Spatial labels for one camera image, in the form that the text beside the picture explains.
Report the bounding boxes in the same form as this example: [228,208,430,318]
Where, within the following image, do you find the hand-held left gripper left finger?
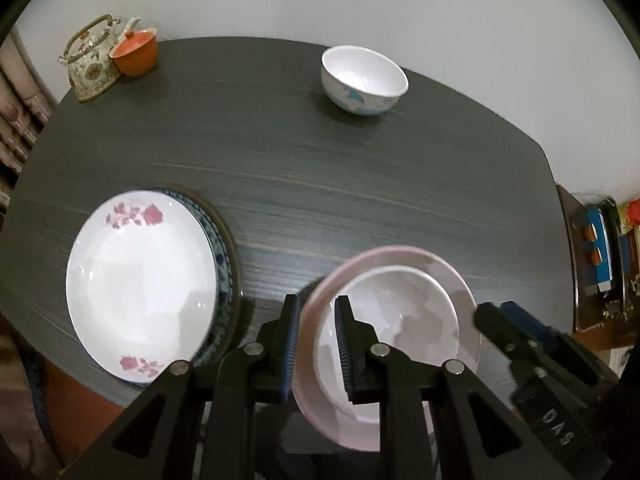
[62,294,301,480]

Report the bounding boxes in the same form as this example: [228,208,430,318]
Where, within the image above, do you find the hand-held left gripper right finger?
[334,295,576,480]

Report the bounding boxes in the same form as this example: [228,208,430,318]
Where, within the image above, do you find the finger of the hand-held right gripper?
[501,300,602,387]
[474,302,540,362]

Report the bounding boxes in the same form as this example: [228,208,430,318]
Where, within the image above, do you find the pink bowl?
[291,245,483,453]

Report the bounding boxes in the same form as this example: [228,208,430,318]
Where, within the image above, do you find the white bowl with grey print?
[315,265,461,425]

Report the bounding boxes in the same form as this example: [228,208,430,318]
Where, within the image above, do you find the white plate with pink flowers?
[65,190,219,387]

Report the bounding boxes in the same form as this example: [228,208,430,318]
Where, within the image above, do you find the blue box with orange marks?
[582,205,617,292]

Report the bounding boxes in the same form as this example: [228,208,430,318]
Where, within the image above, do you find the red and yellow packets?
[616,199,640,281]

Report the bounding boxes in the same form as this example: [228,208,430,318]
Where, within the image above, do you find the white bowl with blue print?
[320,45,409,117]

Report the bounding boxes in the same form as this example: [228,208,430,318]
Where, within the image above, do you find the orange ceramic cup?
[109,28,159,78]

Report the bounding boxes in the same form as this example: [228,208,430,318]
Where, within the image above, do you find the floral ceramic teapot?
[56,14,142,103]

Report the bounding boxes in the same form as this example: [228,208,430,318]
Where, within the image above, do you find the patterned curtain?
[0,27,58,206]

